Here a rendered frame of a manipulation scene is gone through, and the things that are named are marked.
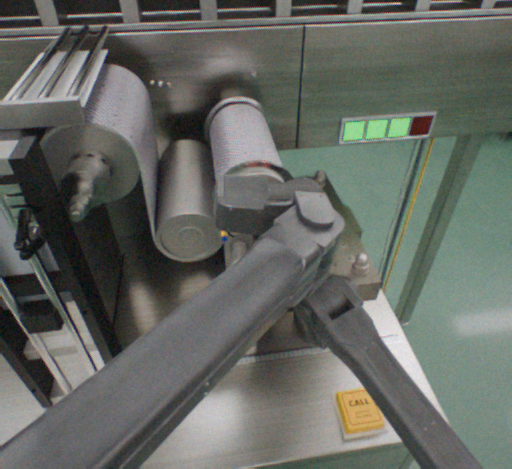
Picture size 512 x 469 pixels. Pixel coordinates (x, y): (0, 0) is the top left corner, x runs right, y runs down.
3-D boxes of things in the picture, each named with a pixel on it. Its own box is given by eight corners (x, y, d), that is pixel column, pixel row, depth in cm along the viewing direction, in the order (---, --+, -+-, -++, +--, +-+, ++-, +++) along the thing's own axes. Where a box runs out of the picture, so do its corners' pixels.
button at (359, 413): (346, 435, 71) (348, 429, 70) (335, 397, 77) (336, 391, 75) (383, 429, 72) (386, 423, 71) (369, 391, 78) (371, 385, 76)
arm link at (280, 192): (328, 227, 45) (330, 177, 45) (268, 224, 44) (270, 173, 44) (310, 227, 52) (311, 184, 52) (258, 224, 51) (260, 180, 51)
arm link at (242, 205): (319, 286, 43) (339, 224, 39) (214, 283, 41) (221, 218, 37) (299, 220, 53) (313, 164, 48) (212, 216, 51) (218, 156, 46)
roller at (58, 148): (58, 207, 64) (25, 129, 55) (85, 133, 83) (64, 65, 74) (146, 199, 65) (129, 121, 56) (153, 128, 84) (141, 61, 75)
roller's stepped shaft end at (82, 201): (66, 228, 52) (58, 209, 50) (75, 200, 56) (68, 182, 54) (92, 226, 52) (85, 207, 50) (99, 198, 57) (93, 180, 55)
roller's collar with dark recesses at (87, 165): (67, 210, 57) (52, 173, 53) (75, 186, 62) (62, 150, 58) (113, 206, 58) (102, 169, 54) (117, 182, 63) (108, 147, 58)
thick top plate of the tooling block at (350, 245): (305, 309, 84) (307, 290, 80) (271, 196, 115) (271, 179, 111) (376, 299, 86) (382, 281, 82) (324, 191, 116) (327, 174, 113)
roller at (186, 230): (161, 265, 74) (150, 216, 67) (164, 186, 94) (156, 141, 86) (225, 258, 76) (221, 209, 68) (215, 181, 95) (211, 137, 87)
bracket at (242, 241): (233, 352, 84) (225, 250, 65) (230, 326, 89) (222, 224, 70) (256, 349, 85) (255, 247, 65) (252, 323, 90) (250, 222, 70)
